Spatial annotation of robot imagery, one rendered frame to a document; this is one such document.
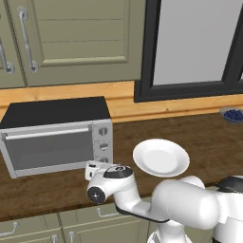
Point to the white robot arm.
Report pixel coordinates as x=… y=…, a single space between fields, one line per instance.
x=186 y=204

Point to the silver toaster oven knob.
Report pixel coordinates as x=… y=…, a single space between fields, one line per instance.
x=104 y=159
x=103 y=146
x=102 y=130

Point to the silver black toaster oven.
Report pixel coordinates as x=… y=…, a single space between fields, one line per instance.
x=57 y=112

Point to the glass toaster oven door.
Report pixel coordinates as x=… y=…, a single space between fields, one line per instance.
x=50 y=150

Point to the olive base cupboard door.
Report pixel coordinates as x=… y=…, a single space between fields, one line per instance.
x=28 y=239
x=107 y=232

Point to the white round plate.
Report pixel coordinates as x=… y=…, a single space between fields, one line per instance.
x=160 y=157

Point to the black framed window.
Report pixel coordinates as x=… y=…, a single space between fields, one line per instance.
x=144 y=63

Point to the olive drawer front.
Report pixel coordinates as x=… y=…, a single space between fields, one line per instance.
x=82 y=215
x=34 y=226

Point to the bowl of blueberries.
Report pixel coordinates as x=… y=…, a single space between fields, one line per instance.
x=233 y=115

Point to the wide olive wall cupboard door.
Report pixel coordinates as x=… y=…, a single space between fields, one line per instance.
x=85 y=38

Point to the narrow olive wall cupboard door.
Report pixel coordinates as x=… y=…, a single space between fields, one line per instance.
x=9 y=31

